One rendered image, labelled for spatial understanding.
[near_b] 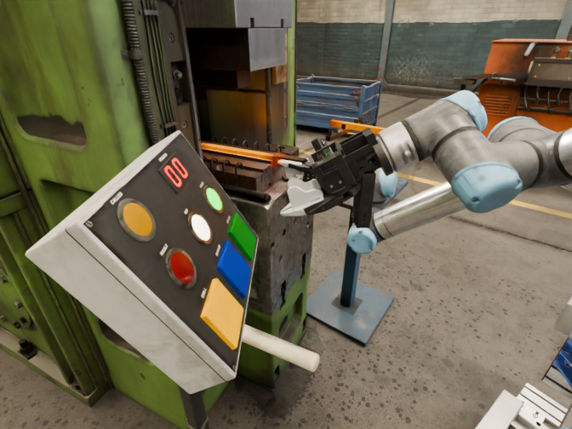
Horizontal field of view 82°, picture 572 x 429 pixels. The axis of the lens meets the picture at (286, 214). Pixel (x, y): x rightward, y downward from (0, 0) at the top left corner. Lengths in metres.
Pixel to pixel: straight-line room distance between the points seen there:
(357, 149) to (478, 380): 1.44
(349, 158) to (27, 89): 0.85
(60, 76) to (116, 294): 0.67
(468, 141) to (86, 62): 0.69
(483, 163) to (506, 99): 3.78
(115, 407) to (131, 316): 1.30
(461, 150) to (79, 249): 0.49
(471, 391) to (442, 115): 1.42
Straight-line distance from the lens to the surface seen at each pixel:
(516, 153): 0.56
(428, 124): 0.57
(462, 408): 1.73
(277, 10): 1.03
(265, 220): 0.98
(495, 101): 4.30
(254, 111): 1.34
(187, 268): 0.47
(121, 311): 0.44
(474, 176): 0.51
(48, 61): 1.00
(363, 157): 0.57
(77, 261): 0.41
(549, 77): 4.10
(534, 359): 2.07
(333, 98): 4.80
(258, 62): 0.94
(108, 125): 0.80
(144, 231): 0.43
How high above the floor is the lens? 1.37
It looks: 30 degrees down
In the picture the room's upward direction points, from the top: straight up
